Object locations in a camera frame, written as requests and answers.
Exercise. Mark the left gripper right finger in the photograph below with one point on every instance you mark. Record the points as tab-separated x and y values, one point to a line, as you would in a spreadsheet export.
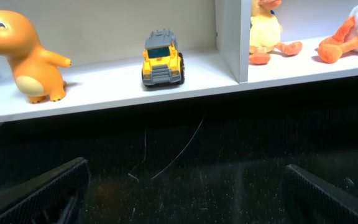
325	199

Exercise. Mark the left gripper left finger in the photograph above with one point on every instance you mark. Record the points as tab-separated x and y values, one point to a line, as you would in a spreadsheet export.
45	196

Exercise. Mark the orange dinosaur toy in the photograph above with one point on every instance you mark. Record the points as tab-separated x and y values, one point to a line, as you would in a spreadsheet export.
30	62

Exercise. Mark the grey and yellow toy truck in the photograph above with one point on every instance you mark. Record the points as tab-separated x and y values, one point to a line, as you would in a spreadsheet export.
162	62

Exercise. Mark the white shelf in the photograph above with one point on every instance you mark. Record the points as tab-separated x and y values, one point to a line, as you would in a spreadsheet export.
110	84

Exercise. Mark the yellow plush duck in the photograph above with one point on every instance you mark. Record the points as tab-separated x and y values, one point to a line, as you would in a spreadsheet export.
264	31

